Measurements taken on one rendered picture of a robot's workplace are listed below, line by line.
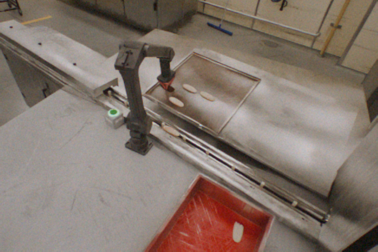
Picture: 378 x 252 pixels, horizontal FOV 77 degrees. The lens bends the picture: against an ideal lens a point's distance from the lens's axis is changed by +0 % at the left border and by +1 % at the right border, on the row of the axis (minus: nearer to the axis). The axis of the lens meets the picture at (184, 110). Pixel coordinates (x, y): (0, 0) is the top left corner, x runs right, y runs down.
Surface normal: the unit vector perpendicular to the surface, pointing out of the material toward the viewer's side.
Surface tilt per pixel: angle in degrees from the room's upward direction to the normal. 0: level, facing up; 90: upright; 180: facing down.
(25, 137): 0
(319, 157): 10
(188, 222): 0
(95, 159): 0
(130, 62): 32
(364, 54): 90
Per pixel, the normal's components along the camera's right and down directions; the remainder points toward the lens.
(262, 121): -0.03, -0.66
